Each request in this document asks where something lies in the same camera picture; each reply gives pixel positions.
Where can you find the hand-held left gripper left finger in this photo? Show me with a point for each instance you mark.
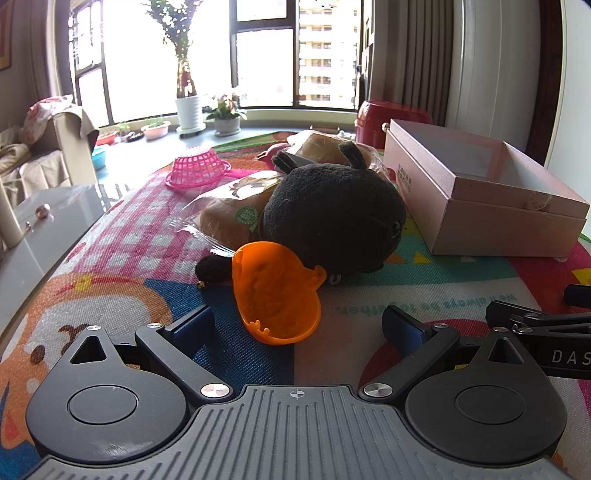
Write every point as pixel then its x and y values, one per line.
pixel 191 325

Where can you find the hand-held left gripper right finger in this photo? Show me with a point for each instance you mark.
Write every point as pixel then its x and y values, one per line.
pixel 406 327

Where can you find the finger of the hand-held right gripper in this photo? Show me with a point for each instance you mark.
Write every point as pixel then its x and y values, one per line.
pixel 531 319
pixel 579 295

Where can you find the orange plastic mould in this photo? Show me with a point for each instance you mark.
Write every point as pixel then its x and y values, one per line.
pixel 274 295

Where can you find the bread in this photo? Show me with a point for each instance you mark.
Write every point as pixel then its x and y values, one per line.
pixel 318 147
pixel 226 207

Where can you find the black plush toy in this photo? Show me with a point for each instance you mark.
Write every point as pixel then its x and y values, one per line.
pixel 332 217

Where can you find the pink cardboard box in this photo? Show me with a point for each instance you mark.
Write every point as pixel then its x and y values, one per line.
pixel 466 198

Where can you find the colourful printed play mat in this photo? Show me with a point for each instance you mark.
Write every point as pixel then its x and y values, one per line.
pixel 138 258

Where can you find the pink plastic basket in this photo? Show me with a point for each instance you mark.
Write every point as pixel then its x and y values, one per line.
pixel 196 166

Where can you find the grey glass table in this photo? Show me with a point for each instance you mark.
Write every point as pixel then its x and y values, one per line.
pixel 51 249

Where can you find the round metal knob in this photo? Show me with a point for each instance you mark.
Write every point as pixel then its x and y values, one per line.
pixel 43 212

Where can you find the blue plastic basin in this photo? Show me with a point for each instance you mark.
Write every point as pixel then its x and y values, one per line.
pixel 99 158

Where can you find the dark plant dish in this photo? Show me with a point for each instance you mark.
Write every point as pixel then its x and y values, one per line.
pixel 134 136

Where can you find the white planter tub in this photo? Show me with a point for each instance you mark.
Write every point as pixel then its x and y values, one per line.
pixel 156 130

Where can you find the red planter bowl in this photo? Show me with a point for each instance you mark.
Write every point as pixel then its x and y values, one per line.
pixel 107 137

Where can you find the red drum stool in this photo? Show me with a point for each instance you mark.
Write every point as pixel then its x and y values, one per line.
pixel 392 120

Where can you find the pink flowering potted plant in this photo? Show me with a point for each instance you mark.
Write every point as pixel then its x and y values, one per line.
pixel 226 113

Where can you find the beige armchair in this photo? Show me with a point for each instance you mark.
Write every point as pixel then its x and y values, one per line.
pixel 60 147

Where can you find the beige sofa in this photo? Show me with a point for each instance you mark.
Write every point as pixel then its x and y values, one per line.
pixel 21 170

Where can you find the white wardrobe door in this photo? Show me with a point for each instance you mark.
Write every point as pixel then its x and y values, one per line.
pixel 496 78

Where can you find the tall plant in white pot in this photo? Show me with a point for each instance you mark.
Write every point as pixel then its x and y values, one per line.
pixel 188 92

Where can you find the floral cloth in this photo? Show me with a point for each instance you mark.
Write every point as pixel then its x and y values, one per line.
pixel 44 113

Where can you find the grey curtain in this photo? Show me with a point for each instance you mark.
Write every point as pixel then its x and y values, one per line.
pixel 422 55

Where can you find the dark framed window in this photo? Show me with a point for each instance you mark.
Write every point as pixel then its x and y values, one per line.
pixel 265 55

